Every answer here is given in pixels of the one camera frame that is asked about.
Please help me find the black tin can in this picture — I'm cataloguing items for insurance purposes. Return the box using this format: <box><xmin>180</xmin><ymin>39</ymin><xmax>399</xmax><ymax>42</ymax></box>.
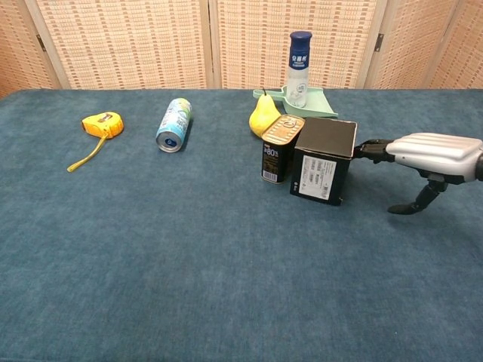
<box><xmin>260</xmin><ymin>115</ymin><xmax>306</xmax><ymax>186</ymax></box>

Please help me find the black cardboard box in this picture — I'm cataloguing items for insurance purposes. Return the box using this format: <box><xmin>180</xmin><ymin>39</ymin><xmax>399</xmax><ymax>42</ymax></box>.
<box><xmin>289</xmin><ymin>116</ymin><xmax>358</xmax><ymax>207</ymax></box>

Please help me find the yellow pear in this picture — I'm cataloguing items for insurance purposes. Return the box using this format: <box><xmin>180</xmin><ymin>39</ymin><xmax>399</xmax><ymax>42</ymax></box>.
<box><xmin>248</xmin><ymin>87</ymin><xmax>282</xmax><ymax>137</ymax></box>

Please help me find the clear bottle blue cap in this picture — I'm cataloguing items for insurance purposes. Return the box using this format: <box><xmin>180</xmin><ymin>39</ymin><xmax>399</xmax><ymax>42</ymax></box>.
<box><xmin>285</xmin><ymin>31</ymin><xmax>313</xmax><ymax>109</ymax></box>

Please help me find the green plastic dustpan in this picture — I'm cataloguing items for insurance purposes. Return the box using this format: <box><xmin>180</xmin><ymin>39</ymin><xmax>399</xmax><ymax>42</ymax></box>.
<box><xmin>252</xmin><ymin>85</ymin><xmax>339</xmax><ymax>120</ymax></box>

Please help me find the blue table cloth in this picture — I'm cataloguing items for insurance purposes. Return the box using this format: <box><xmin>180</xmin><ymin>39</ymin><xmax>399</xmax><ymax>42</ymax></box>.
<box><xmin>0</xmin><ymin>88</ymin><xmax>483</xmax><ymax>362</ymax></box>

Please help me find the yellow tape measure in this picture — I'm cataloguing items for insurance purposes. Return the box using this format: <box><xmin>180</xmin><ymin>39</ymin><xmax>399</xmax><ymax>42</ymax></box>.
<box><xmin>66</xmin><ymin>111</ymin><xmax>125</xmax><ymax>173</ymax></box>

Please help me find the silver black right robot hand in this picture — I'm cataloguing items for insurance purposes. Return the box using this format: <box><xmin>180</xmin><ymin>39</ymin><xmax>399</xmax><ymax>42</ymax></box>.
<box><xmin>352</xmin><ymin>132</ymin><xmax>483</xmax><ymax>216</ymax></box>

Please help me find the blue white drink can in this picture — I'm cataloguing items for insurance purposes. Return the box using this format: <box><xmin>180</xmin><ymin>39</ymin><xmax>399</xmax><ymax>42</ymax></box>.
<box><xmin>155</xmin><ymin>97</ymin><xmax>194</xmax><ymax>154</ymax></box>

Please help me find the woven folding screen panel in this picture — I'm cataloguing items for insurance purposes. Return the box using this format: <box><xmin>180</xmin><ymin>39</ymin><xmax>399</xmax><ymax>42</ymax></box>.
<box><xmin>24</xmin><ymin>0</ymin><xmax>214</xmax><ymax>91</ymax></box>
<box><xmin>363</xmin><ymin>0</ymin><xmax>467</xmax><ymax>91</ymax></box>
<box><xmin>427</xmin><ymin>0</ymin><xmax>483</xmax><ymax>91</ymax></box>
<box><xmin>0</xmin><ymin>0</ymin><xmax>62</xmax><ymax>100</ymax></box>
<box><xmin>208</xmin><ymin>0</ymin><xmax>388</xmax><ymax>91</ymax></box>

